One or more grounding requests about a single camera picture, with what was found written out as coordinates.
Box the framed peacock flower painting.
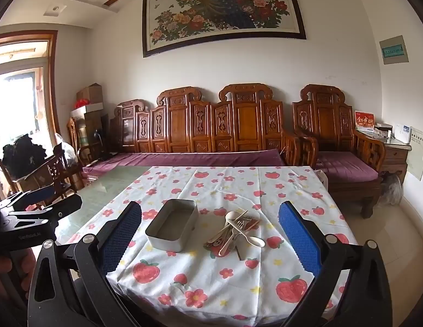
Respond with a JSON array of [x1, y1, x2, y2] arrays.
[[142, 0, 307, 58]]

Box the carved wooden armchair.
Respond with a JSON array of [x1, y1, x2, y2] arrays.
[[291, 84, 386, 219]]

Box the person's left hand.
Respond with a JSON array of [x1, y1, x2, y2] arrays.
[[0, 248, 38, 281]]

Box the black cloth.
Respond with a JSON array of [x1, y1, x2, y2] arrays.
[[2, 134, 47, 178]]

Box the strawberry flower print tablecloth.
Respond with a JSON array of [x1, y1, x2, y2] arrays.
[[73, 165, 360, 327]]

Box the carved wooden chair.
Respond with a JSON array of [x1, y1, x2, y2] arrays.
[[0, 143, 78, 208], [67, 117, 98, 168]]

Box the white cardboard box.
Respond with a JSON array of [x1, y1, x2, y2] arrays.
[[70, 103, 105, 120]]

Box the purple armchair cushion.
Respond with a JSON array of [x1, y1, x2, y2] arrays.
[[315, 152, 380, 184]]

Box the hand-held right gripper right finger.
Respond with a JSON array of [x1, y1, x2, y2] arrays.
[[278, 200, 399, 327]]

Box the wooden side table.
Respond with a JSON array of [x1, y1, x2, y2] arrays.
[[356, 128, 412, 184]]

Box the purple sofa cushion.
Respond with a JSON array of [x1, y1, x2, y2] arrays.
[[81, 149, 287, 178]]

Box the wooden door frame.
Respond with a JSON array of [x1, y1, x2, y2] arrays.
[[0, 30, 61, 137]]

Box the carved wooden sofa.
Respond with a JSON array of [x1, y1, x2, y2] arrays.
[[109, 83, 302, 167]]

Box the wooden chopstick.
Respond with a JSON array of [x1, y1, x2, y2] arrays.
[[216, 210, 249, 243]]

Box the cream plastic fork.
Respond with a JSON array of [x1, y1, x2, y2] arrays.
[[228, 220, 248, 243]]

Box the clear plastic bag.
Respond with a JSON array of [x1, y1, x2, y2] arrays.
[[53, 133, 78, 165]]

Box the translucent plastic bag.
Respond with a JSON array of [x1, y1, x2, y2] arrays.
[[378, 172, 403, 207]]

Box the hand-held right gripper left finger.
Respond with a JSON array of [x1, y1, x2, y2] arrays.
[[28, 200, 143, 327]]

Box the cream plastic spoon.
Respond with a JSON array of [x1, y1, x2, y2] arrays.
[[230, 226, 266, 249], [218, 210, 238, 258]]

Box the grey wall electrical panel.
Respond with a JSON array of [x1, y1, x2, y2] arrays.
[[379, 35, 410, 65]]

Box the white box with blue label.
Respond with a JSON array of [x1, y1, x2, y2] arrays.
[[392, 123, 412, 144]]

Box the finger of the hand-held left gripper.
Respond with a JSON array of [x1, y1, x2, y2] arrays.
[[7, 194, 83, 228], [0, 183, 62, 212]]

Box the metal rectangular tray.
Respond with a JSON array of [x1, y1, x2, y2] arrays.
[[145, 199, 199, 253]]

